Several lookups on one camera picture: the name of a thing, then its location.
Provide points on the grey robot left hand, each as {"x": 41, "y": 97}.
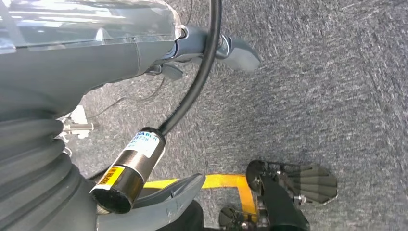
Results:
{"x": 79, "y": 63}

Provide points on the metal cylinder sensor yellow label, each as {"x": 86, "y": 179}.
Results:
{"x": 127, "y": 172}

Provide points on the grey sleeved robot left arm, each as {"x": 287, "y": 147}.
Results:
{"x": 32, "y": 175}

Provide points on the yellow floor tape marking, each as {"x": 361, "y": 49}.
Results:
{"x": 223, "y": 181}

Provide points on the small white bolted bracket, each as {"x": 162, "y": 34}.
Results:
{"x": 78, "y": 127}

